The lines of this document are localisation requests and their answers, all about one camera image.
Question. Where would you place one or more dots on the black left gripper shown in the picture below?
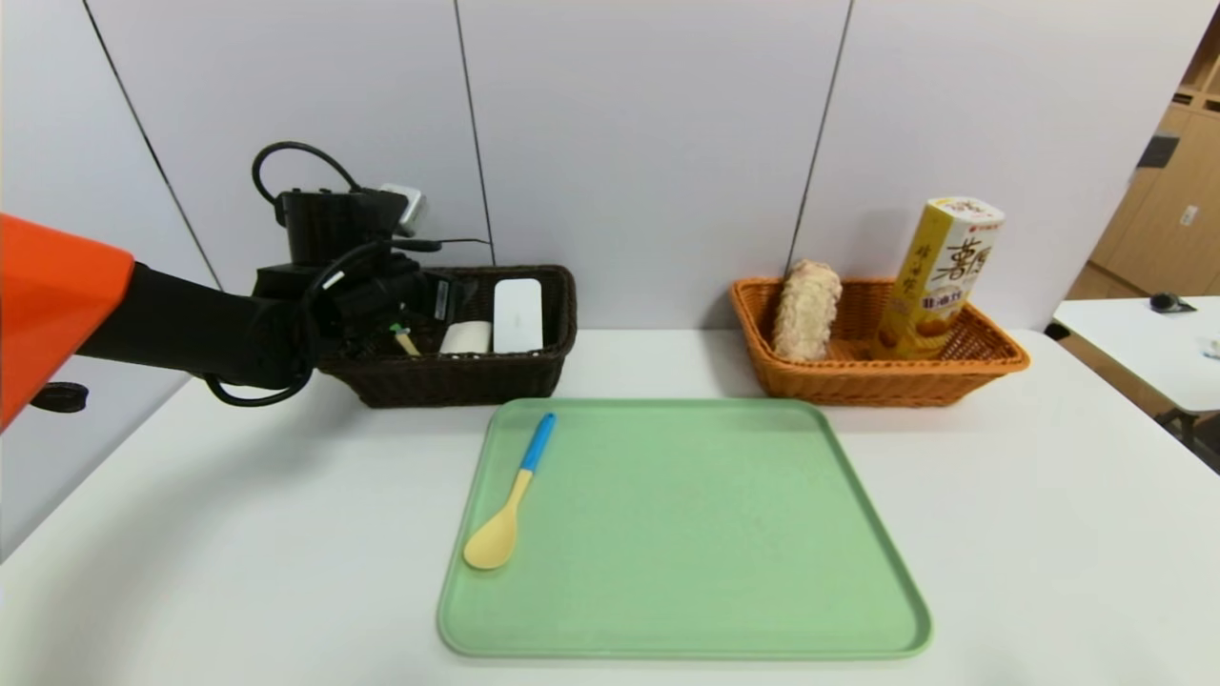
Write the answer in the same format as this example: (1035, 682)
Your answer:
(442, 299)

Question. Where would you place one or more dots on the small white rectangular block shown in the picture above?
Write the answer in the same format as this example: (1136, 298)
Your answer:
(467, 338)

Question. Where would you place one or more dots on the white whiteboard eraser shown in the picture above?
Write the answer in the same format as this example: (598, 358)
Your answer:
(518, 314)

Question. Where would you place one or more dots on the striped brown bread loaf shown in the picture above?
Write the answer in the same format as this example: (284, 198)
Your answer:
(808, 314)

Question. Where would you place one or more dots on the yellow hexagonal snack box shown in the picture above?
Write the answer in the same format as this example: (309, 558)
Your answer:
(939, 276)

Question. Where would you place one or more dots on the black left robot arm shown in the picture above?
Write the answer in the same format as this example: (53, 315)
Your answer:
(191, 324)

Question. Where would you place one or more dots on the dark brown wicker basket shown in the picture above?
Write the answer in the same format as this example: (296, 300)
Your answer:
(457, 381)

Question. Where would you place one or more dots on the orange wicker basket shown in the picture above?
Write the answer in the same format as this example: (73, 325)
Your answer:
(858, 381)

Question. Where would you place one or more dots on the light green plastic tray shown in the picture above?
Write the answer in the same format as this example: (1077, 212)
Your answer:
(715, 553)

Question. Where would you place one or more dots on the white side table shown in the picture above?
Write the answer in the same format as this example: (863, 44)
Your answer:
(1125, 343)

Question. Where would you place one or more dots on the dark grey cabinet plate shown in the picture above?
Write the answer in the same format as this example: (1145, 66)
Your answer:
(1155, 153)

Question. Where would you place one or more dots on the small black table object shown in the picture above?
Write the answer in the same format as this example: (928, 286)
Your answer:
(1170, 304)

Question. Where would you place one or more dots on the light wooden cabinet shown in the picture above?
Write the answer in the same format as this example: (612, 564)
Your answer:
(1172, 191)

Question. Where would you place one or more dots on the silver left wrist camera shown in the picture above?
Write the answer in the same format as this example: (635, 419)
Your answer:
(408, 205)

